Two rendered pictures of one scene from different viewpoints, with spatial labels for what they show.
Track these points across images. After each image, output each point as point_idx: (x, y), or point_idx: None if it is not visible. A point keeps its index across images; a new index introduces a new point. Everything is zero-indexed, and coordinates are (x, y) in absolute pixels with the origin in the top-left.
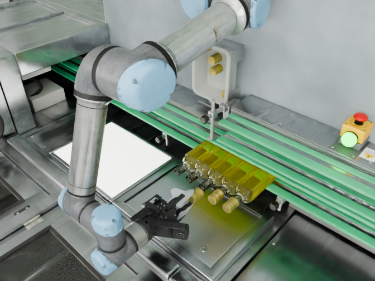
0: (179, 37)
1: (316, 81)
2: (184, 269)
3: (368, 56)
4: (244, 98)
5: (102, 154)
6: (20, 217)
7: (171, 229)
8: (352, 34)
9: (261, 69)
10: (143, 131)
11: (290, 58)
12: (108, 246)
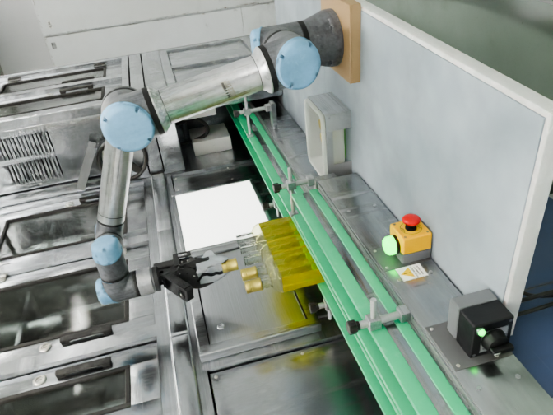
0: (177, 86)
1: (393, 166)
2: (193, 338)
3: (422, 141)
4: (343, 175)
5: (212, 209)
6: None
7: (175, 286)
8: (410, 110)
9: (361, 142)
10: None
11: (377, 132)
12: (101, 274)
